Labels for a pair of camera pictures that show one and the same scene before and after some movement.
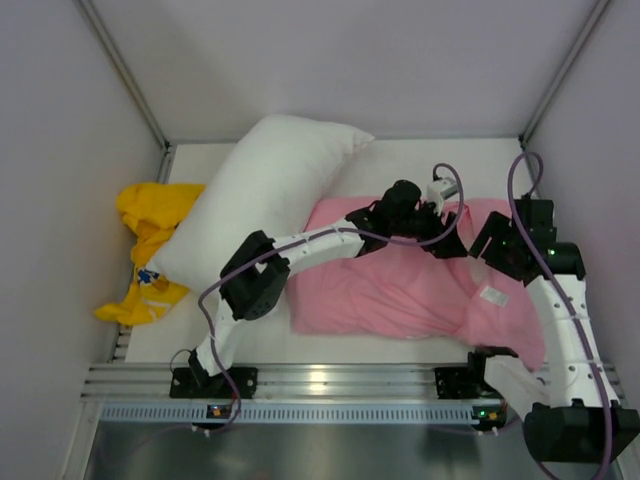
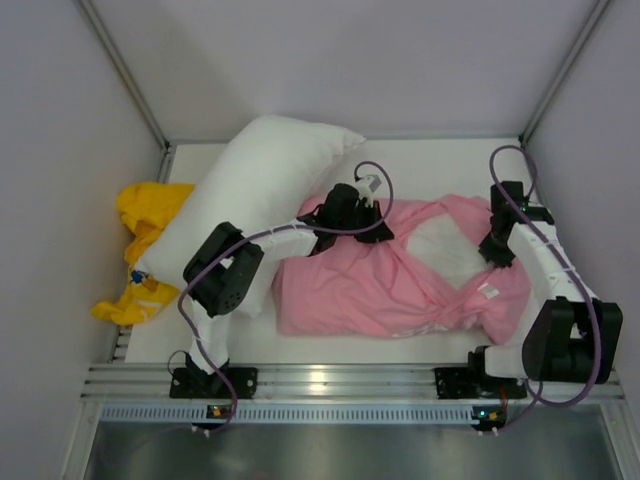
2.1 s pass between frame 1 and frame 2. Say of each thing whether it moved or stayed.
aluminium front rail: stayed
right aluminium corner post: stayed
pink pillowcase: moved
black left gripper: moved
